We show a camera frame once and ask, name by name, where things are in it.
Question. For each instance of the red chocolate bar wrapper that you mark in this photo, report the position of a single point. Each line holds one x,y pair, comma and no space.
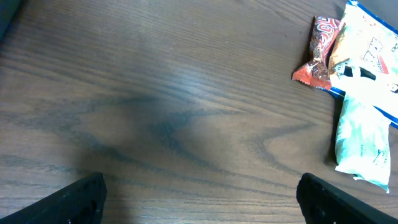
315,72

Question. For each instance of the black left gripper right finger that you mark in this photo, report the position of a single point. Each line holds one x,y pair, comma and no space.
321,202

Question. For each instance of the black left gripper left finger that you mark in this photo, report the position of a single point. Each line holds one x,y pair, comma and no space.
80,202

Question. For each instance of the yellow snack bag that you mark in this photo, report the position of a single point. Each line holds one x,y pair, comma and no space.
364,59

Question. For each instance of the light teal snack packet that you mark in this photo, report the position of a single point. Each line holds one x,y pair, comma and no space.
362,143

